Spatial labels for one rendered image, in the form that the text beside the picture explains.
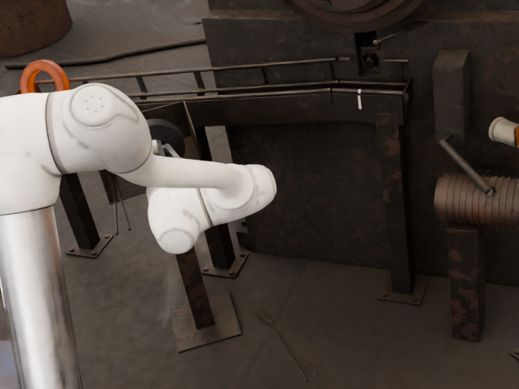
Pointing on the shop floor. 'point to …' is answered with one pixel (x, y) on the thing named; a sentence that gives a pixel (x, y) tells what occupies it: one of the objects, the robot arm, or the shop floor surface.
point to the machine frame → (367, 130)
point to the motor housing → (472, 241)
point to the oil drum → (32, 25)
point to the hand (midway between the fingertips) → (153, 142)
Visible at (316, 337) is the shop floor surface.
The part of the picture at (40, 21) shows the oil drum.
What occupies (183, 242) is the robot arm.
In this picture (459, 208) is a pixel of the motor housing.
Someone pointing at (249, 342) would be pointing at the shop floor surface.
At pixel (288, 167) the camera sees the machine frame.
